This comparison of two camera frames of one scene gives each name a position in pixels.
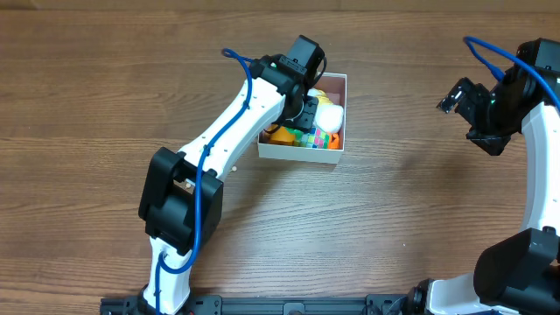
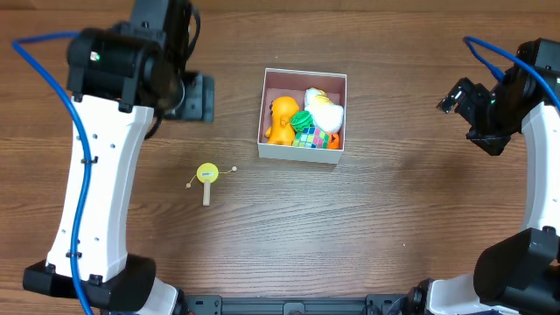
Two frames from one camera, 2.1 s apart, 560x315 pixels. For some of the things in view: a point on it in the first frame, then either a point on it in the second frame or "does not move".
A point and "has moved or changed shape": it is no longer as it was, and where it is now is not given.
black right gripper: x=474 y=112 does not move
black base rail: x=274 y=304 does not move
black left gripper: x=309 y=110 → x=198 y=98
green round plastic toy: x=297 y=134 has moved or changed shape
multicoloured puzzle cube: x=315 y=138 does not move
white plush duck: x=328 y=116 does not move
